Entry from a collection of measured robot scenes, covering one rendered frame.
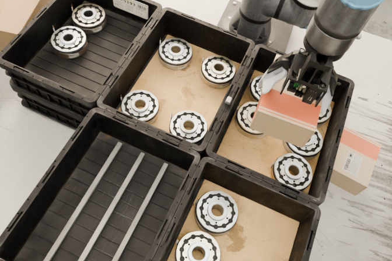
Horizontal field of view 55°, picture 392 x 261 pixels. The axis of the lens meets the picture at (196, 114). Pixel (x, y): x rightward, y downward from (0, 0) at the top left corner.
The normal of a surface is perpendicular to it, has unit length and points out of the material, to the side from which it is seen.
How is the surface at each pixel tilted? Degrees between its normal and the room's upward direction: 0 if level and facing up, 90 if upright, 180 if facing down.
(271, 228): 0
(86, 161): 0
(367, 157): 0
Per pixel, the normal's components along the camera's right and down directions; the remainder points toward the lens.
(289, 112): 0.10, -0.51
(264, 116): -0.35, 0.79
